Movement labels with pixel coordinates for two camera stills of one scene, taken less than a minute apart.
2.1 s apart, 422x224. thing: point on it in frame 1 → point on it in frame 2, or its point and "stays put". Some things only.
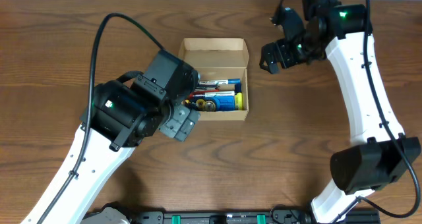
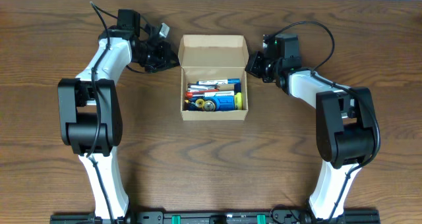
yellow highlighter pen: [239, 101] stays put
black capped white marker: [228, 93] stays put
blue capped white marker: [233, 82] stays put
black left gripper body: [179, 125] → [155, 56]
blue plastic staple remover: [222, 103] stays put
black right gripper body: [295, 51] → [262, 66]
